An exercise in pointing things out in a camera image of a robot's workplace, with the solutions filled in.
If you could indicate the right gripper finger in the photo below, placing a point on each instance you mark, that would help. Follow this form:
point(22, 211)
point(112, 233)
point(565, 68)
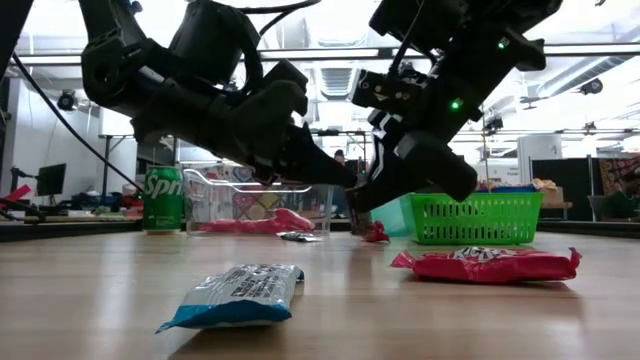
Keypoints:
point(390, 190)

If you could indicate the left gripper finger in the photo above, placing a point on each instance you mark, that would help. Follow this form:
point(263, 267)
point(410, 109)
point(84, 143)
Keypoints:
point(310, 165)

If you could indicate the small silver wrapper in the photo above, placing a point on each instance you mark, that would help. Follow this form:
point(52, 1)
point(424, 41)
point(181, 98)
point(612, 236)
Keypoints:
point(300, 237)

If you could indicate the blue white candy bar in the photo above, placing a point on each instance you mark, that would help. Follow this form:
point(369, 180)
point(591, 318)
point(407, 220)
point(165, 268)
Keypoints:
point(235, 300)

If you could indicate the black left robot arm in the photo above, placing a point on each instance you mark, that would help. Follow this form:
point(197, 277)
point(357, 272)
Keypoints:
point(210, 40)

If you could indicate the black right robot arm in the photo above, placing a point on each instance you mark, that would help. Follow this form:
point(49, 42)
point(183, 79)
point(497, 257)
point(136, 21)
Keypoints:
point(475, 20)

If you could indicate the teal plastic bin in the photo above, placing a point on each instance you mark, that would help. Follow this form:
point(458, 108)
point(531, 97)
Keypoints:
point(395, 220)

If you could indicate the person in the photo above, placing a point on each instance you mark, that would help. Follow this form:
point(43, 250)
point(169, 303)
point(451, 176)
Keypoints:
point(339, 156)
point(620, 205)

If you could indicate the clear plastic bin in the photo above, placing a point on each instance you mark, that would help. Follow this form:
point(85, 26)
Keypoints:
point(320, 210)

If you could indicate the green plastic basket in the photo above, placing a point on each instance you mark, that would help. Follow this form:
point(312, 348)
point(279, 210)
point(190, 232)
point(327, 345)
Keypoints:
point(500, 200)

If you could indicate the white pillar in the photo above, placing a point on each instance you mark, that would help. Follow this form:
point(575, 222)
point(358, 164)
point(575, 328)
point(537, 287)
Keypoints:
point(540, 155)

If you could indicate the green Sprite can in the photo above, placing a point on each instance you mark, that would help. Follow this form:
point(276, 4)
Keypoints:
point(162, 200)

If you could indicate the black computer monitor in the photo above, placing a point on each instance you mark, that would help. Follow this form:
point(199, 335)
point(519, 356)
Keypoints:
point(51, 179)

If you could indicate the red object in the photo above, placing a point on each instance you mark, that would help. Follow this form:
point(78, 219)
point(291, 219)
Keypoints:
point(17, 194)

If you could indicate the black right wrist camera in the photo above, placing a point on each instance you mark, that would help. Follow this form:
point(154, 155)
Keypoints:
point(390, 90)

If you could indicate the black partition wall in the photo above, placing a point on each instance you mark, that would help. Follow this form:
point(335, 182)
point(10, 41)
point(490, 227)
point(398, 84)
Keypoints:
point(575, 190)

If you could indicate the black ceiling camera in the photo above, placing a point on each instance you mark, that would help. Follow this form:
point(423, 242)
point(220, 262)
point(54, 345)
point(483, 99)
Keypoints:
point(67, 100)
point(591, 86)

